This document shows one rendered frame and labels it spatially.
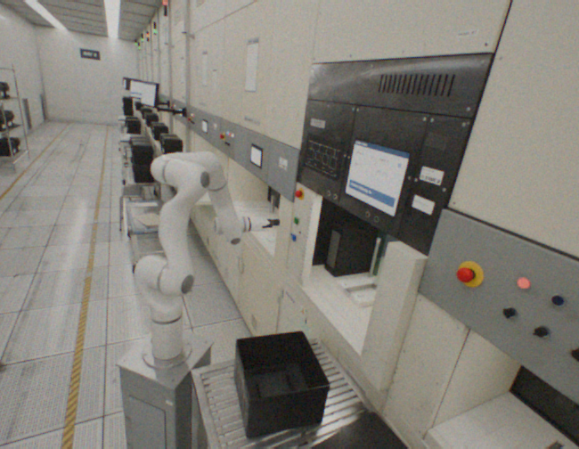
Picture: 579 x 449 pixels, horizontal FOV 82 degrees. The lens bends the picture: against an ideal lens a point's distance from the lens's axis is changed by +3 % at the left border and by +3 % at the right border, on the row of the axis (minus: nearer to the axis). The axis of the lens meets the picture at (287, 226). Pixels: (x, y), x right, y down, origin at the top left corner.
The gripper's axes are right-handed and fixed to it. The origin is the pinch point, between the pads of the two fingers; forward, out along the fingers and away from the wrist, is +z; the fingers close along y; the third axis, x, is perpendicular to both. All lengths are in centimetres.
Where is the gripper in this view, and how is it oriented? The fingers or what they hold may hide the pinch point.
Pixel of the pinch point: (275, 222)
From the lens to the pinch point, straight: 168.4
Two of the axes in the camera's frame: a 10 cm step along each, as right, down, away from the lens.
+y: 4.3, 3.8, -8.2
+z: 9.0, -0.6, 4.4
